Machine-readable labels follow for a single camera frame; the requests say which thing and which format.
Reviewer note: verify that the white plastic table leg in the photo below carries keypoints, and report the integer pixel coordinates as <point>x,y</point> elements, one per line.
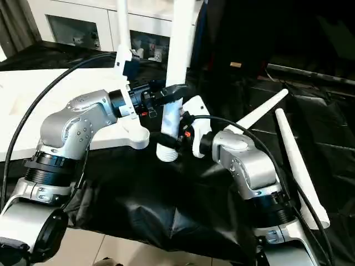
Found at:
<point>263,108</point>
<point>178,44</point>
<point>123,27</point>
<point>299,160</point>

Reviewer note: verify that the white plastic table top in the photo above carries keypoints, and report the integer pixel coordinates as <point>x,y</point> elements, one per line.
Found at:
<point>28,105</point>

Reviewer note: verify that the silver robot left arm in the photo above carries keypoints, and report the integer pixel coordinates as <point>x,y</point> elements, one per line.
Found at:
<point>72,133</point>

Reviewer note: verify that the black work mat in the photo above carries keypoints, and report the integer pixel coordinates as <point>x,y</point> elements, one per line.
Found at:
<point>155,205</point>

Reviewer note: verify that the white glass-door cabinet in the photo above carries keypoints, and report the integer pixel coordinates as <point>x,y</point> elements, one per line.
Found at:
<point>100,19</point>

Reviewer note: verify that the black backdrop cloth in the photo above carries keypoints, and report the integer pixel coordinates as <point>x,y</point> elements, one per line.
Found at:
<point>288,27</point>

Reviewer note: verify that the grey curtain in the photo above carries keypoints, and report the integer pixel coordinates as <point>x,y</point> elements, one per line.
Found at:
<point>16,25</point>

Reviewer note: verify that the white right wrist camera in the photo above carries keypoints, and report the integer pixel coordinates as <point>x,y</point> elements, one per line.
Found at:
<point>197,124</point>

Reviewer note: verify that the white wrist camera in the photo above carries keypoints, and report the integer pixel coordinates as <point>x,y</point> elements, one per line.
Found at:
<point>125,72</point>
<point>197,124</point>

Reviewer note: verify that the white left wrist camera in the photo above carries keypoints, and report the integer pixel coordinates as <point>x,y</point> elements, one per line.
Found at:
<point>125,72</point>

